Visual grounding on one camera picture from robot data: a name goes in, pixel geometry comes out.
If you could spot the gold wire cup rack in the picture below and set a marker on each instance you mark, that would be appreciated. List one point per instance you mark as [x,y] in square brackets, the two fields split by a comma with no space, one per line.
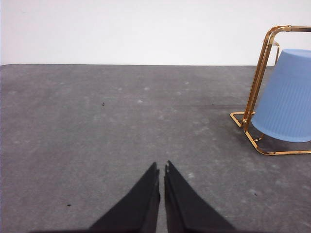
[245,119]

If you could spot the blue plastic cup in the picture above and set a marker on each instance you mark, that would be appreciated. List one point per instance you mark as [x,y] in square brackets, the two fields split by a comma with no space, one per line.
[284,109]

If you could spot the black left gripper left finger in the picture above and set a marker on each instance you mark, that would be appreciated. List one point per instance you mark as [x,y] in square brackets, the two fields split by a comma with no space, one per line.
[137,210]

